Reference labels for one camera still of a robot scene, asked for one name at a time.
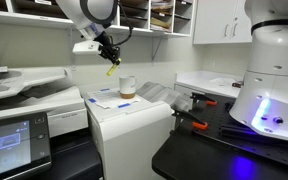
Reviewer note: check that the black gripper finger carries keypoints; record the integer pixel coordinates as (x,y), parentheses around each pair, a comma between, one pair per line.
(117,60)

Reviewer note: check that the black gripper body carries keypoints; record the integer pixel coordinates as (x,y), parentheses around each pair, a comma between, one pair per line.
(107,50)

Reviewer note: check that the yellow marker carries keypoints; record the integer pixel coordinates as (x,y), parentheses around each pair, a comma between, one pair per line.
(111,70)

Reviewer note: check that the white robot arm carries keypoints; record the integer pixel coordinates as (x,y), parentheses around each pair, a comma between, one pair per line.
(262,102)

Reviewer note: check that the white mug with brown base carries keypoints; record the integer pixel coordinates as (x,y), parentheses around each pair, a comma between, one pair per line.
(127,86)

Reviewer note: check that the white paper sheet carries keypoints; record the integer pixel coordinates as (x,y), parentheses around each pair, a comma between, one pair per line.
(110,98)

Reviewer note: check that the white mail sorter shelf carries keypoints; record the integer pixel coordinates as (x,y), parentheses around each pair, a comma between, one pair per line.
(155,18)

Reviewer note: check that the white printer under mug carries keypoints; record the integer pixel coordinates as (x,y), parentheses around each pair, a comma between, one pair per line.
(128,137)

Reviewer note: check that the black orange clamp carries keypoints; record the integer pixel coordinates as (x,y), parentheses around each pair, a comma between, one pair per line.
(201,97)
(184,115)

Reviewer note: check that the large white copier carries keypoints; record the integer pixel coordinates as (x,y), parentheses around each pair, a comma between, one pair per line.
(25,91)

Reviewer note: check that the white countertop cabinet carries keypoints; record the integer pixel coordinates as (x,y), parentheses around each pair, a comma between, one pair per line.
(207,82)

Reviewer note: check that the copier touchscreen panel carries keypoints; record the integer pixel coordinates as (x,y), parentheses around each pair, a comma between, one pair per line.
(24,146)

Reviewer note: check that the black perforated robot table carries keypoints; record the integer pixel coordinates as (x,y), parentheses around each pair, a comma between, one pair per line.
(226,150)

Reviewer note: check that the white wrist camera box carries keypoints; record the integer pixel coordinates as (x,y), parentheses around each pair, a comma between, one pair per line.
(87,47)

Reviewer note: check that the white wall cabinet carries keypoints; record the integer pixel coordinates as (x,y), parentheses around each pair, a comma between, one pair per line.
(221,21)

